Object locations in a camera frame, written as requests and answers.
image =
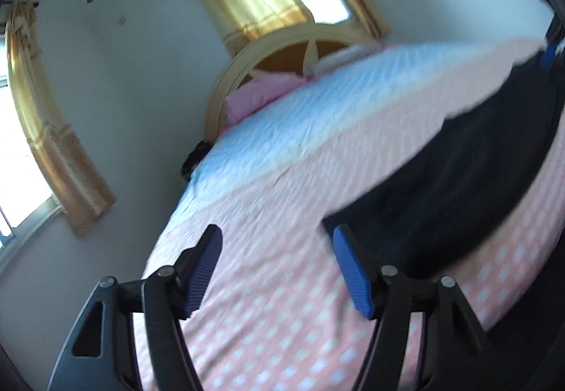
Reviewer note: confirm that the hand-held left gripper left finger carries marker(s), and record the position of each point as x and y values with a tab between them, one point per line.
203	267

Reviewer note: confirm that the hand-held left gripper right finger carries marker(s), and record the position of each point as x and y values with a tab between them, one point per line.
351	272

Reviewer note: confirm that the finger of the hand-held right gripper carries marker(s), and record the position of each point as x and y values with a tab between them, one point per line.
548	55

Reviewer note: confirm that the black pants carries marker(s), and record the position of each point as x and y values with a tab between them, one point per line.
441	175

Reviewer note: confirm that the dark object beside bed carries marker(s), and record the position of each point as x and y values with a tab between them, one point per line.
196	159

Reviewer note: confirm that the pink and blue dotted bedsheet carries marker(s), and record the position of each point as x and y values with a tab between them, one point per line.
287	179

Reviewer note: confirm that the pink pillow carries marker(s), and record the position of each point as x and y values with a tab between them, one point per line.
251	102

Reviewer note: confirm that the white pillow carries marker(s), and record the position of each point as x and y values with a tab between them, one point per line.
340	60

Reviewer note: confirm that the long yellow curtain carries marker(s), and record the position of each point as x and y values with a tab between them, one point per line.
48	122

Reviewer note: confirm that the cream wooden headboard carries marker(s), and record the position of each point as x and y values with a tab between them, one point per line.
282	60

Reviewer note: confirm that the side wall window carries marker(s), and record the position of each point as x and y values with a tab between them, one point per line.
17	161

